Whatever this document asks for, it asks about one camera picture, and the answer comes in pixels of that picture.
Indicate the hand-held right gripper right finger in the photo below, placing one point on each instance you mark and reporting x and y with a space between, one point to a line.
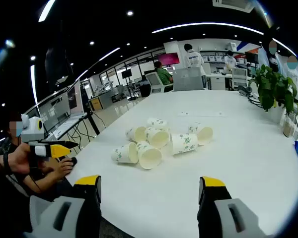
221 218

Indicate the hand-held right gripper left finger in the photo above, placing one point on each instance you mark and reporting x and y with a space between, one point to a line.
64 218

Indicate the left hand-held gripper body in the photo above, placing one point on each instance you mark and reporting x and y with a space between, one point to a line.
32 131

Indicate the pile of paper cups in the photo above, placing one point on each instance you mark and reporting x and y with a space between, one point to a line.
149 156

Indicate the person's left hand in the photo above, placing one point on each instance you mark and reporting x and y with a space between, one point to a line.
21 161

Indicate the black computer mouse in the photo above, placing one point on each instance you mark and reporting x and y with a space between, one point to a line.
74 161

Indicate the large desk monitor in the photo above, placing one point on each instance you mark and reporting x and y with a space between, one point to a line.
54 111

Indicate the black tripod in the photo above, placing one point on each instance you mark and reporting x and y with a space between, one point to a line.
94 125

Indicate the open laptop screen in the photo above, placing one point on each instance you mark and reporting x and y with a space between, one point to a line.
74 98

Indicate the wood front cabinet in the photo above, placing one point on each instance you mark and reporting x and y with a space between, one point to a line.
96 104

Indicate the white table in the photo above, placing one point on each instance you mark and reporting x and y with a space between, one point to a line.
188 168

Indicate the black screen on stand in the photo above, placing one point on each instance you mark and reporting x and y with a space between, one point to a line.
126 74

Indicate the white shell chair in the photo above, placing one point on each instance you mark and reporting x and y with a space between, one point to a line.
156 83

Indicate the small glass jar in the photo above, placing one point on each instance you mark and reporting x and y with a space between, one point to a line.
296 130
286 127

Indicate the pink monitor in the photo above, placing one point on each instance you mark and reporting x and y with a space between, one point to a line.
169 59

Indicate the black headset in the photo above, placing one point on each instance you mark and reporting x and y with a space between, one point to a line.
244 89

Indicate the grey high-back chair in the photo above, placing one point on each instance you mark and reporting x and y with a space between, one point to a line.
187 79

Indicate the white counter cabinet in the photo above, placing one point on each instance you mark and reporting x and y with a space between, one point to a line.
217 83

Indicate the green potted plant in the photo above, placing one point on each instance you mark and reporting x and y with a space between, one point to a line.
270 86

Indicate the white mesh chair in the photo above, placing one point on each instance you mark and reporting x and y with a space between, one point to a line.
239 78

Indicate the white storage shelf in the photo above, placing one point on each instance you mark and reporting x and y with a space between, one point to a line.
213 58

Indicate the ceiling air conditioner unit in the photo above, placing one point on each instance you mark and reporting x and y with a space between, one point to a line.
233 5

